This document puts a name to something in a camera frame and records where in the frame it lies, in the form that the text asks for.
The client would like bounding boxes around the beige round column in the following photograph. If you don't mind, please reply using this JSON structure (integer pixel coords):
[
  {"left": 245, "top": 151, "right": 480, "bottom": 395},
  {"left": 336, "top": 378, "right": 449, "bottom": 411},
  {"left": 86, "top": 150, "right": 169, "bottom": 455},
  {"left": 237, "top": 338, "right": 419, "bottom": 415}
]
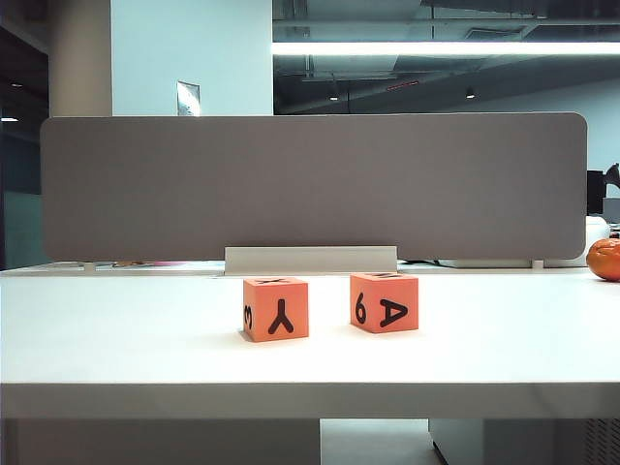
[{"left": 46, "top": 0, "right": 113, "bottom": 118}]

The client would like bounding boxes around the orange tangerine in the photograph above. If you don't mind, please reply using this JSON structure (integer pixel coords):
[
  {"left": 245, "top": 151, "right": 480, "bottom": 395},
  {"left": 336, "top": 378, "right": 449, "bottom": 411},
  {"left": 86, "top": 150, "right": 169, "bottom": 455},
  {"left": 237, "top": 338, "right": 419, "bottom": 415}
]
[{"left": 585, "top": 237, "right": 620, "bottom": 282}]

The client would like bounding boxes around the black monitor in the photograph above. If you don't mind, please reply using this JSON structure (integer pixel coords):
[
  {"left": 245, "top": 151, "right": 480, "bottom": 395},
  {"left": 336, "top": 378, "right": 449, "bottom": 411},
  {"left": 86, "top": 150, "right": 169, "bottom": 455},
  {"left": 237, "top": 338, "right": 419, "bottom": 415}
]
[{"left": 586, "top": 163, "right": 620, "bottom": 217}]

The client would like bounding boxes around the long ceiling light strip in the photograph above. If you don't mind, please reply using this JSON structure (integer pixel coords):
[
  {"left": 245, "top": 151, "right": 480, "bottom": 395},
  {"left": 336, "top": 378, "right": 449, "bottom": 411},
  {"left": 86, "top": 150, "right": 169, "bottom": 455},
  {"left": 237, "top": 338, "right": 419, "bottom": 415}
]
[{"left": 270, "top": 41, "right": 620, "bottom": 56}]

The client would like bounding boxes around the grey desk side panel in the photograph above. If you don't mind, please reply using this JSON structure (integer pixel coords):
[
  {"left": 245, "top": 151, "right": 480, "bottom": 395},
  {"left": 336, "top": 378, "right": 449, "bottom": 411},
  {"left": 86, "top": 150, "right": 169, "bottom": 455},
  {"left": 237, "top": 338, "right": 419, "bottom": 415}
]
[{"left": 0, "top": 418, "right": 322, "bottom": 465}]

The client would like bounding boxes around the orange block with Y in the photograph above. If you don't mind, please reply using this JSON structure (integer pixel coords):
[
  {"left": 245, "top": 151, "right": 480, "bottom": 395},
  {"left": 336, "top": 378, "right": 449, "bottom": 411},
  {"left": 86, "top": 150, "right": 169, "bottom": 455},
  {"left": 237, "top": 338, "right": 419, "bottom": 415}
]
[{"left": 241, "top": 277, "right": 310, "bottom": 343}]

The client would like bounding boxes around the white rounded device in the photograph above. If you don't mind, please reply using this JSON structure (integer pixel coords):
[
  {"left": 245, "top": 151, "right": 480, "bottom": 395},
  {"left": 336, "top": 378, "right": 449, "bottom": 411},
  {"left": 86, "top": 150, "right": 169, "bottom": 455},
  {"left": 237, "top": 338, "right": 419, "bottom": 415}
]
[{"left": 584, "top": 216, "right": 612, "bottom": 246}]

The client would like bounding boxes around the grey fabric desk divider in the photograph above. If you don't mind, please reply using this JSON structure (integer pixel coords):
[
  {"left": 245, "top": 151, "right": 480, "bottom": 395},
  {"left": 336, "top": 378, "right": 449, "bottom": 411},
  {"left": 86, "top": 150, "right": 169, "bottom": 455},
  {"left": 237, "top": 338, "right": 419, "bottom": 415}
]
[{"left": 39, "top": 111, "right": 589, "bottom": 263}]

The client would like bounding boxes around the orange block with A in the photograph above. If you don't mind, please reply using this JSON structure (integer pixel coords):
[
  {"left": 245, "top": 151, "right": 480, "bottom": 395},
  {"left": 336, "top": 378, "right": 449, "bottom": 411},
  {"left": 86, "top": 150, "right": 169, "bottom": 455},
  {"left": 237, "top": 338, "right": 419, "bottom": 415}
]
[{"left": 349, "top": 271, "right": 419, "bottom": 335}]

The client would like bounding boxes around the wall poster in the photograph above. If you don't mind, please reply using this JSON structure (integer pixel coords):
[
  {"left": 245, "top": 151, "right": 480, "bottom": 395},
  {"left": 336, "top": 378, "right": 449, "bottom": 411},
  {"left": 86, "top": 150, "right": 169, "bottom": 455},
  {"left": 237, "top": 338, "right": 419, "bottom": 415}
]
[{"left": 176, "top": 80, "right": 202, "bottom": 117}]

